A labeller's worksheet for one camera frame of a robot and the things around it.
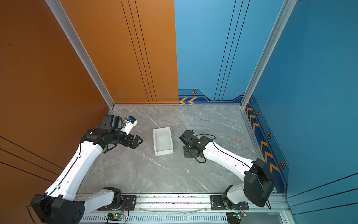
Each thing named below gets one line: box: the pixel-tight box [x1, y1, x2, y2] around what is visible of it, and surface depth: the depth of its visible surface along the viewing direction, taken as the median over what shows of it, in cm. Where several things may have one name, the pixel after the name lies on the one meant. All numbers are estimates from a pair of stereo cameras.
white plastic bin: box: [152, 126, 174, 157], surface depth 96 cm
